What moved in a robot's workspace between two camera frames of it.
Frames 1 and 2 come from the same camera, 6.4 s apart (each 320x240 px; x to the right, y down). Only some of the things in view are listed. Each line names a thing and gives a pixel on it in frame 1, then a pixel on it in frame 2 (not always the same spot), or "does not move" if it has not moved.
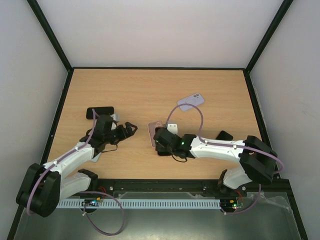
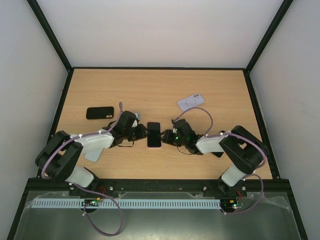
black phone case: x=100 y=111 does not move
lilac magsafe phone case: x=196 y=99 does not move
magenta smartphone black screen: x=163 y=153 → x=153 y=139
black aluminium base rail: x=280 y=185 does not move
